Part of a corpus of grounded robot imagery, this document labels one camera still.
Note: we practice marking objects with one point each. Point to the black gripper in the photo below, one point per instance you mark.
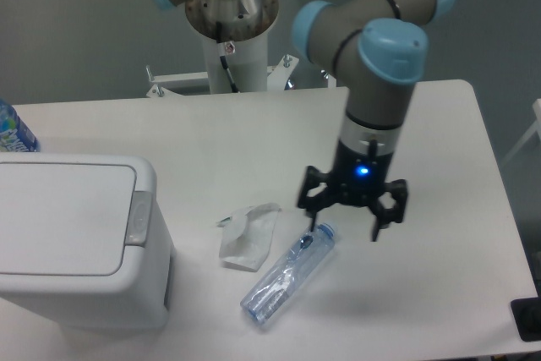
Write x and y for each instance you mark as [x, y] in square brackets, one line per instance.
[361, 175]

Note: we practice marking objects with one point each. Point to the white push-lid trash can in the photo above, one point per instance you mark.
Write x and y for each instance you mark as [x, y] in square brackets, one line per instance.
[83, 240]

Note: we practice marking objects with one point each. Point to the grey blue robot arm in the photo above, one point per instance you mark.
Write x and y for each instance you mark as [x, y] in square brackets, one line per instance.
[376, 48]

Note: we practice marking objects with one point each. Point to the crumpled white paper wrapper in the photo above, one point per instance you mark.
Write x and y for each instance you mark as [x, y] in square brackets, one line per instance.
[246, 236]

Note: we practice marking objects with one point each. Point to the empty clear plastic bottle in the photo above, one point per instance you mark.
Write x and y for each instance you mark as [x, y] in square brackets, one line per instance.
[288, 274]

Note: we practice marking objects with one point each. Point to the black device at table edge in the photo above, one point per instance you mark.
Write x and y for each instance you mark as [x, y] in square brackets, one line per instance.
[526, 313]

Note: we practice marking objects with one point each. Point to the blue labelled water bottle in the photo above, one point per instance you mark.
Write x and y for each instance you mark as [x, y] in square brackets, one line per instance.
[15, 134]

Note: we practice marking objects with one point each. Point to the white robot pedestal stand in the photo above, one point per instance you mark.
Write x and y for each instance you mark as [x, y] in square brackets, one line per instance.
[234, 35]

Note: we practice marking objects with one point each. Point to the white frame at right edge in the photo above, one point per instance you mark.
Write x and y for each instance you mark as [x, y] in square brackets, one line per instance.
[532, 131]

